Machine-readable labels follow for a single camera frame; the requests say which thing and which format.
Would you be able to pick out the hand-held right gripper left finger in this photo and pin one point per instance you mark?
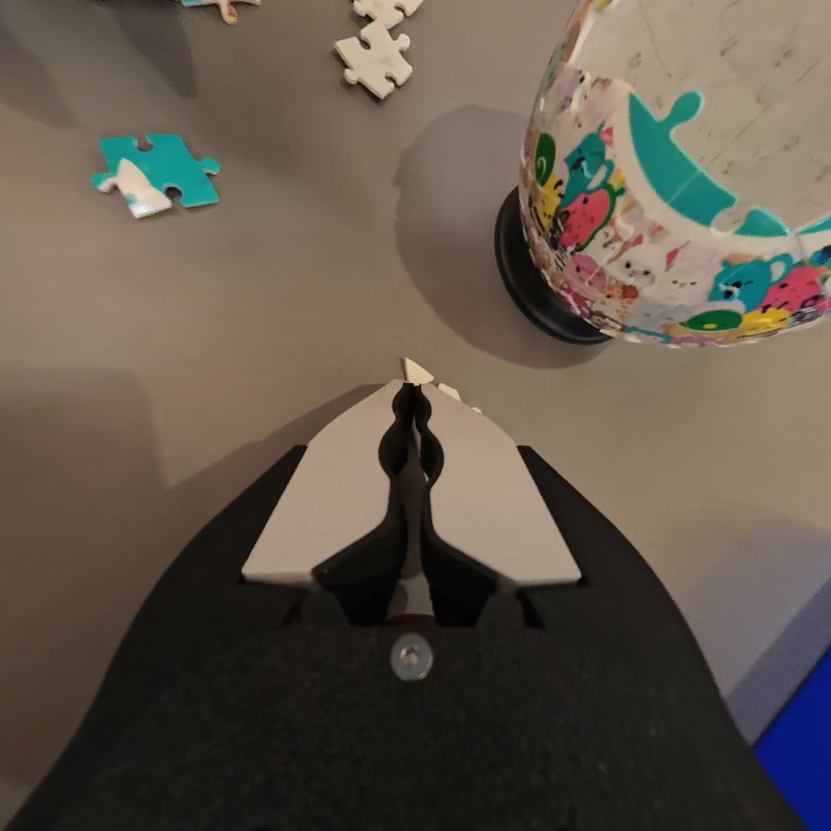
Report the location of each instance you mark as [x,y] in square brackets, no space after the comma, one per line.
[324,513]

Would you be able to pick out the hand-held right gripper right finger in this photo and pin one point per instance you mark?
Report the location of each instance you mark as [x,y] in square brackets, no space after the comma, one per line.
[493,513]

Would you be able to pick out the white puzzle piece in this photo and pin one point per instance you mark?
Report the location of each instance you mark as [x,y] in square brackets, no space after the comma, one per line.
[376,58]
[415,371]
[389,11]

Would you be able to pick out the colourful puzzle ball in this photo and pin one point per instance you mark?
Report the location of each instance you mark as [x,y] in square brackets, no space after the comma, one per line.
[681,195]

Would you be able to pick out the black ball stand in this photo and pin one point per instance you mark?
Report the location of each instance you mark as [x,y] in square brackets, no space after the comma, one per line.
[526,285]

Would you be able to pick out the teal puzzle piece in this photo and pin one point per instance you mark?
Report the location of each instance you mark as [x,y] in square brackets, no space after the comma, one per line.
[175,169]

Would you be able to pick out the colourful puzzle piece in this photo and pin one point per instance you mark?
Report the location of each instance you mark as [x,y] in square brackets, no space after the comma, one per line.
[224,8]

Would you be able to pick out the blue plastic bin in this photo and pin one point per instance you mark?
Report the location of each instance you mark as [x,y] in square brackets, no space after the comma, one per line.
[798,759]

